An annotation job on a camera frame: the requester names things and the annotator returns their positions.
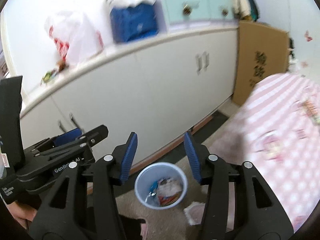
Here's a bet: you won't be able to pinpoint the light blue trash bin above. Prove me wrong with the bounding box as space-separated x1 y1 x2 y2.
135 162 188 210

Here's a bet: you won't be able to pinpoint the person's left hand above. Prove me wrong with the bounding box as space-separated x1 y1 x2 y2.
6 202 37 229

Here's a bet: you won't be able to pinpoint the pink slipper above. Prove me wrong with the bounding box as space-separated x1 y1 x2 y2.
183 202 206 226

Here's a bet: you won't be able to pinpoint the pink checkered tablecloth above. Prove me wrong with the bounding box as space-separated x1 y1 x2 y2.
208 73 319 231

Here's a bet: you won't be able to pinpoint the white red plastic bag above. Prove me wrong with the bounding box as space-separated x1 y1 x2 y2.
49 17 104 66

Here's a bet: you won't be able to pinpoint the white low cabinet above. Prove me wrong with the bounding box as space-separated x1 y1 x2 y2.
21 25 238 164

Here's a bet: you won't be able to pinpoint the red white candy wrapper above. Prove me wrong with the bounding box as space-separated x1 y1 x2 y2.
302 99 319 126

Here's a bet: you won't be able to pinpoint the blue shopping bag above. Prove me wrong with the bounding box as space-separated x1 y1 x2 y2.
110 3 158 43

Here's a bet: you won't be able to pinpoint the large brown cardboard box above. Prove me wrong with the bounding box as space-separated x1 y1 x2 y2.
232 21 290 106

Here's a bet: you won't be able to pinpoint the teal drawer unit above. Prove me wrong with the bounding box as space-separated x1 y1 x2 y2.
161 0 234 24

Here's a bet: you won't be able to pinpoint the hanging clothes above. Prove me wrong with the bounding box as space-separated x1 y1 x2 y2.
232 0 260 22

